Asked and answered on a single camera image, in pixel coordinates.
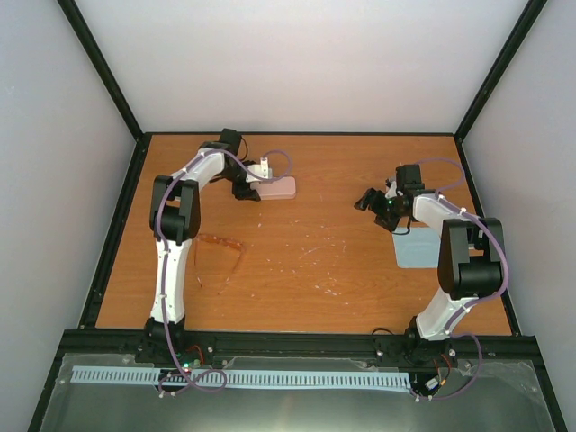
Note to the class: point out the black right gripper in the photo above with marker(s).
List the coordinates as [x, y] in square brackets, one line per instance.
[371, 199]

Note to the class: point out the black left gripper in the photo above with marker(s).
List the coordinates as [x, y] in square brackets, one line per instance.
[243, 192]

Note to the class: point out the pink glasses case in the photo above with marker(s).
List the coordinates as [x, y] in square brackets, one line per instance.
[283, 189]

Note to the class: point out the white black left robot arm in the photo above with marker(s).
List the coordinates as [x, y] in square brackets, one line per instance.
[175, 219]

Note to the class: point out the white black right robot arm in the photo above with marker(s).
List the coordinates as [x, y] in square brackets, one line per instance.
[472, 267]

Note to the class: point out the orange transparent sunglasses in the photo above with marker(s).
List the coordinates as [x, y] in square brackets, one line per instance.
[215, 260]

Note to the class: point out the light blue cleaning cloth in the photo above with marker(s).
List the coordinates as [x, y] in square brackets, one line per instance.
[417, 249]

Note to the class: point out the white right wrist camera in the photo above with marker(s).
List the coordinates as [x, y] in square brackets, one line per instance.
[391, 188]

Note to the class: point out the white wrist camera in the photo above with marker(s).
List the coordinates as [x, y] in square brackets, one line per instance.
[259, 171]
[391, 188]

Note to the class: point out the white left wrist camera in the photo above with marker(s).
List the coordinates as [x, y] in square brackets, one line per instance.
[259, 171]

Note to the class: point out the light blue slotted cable duct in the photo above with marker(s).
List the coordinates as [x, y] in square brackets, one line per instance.
[246, 379]

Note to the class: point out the black aluminium mounting rail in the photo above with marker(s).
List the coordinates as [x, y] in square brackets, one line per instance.
[379, 349]

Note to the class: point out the grey metal base plate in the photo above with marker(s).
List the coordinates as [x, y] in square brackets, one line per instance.
[472, 396]

